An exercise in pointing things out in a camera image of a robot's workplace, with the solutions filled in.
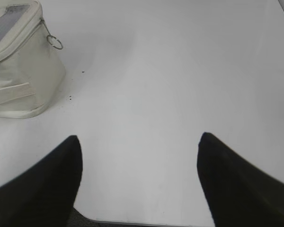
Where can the silver ring zipper pull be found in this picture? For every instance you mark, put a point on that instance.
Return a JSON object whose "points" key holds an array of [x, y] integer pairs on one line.
{"points": [[51, 39]]}

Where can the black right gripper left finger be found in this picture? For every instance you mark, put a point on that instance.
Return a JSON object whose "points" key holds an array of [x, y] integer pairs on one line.
{"points": [[44, 195]]}

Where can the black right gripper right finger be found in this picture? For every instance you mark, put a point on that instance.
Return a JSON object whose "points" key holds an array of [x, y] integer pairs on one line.
{"points": [[238, 193]]}

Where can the cream zippered bag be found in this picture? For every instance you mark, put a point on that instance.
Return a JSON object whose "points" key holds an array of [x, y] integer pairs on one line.
{"points": [[30, 68]]}

